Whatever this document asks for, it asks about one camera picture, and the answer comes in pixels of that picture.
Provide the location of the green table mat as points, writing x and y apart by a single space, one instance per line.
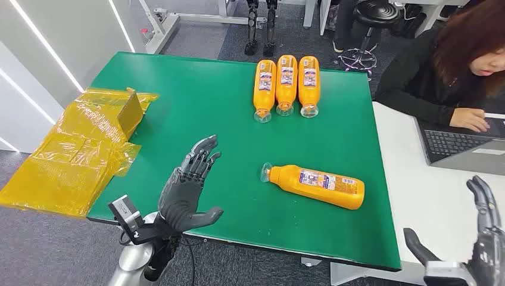
221 118

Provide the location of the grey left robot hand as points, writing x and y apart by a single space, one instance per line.
183 197

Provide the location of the person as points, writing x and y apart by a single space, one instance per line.
418 83

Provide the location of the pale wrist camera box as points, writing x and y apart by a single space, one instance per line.
446 276
124 215

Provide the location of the black round stool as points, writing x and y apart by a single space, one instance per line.
374 14

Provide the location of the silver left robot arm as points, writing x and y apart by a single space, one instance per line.
132 260

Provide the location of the grey laptop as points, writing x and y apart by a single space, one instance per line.
453 144

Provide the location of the white metal desk frame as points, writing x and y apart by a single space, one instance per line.
165 27

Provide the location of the yellow film wrapped cardboard box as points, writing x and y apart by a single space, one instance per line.
79 158

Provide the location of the orange bottle clear cap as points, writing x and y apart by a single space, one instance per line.
309 92
265 94
286 92
315 189

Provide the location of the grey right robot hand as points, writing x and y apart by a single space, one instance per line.
489 252

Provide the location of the person's hand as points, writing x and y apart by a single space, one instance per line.
469 118

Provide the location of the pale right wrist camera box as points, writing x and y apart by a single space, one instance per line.
446 276

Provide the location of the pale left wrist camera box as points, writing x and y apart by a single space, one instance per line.
124 215

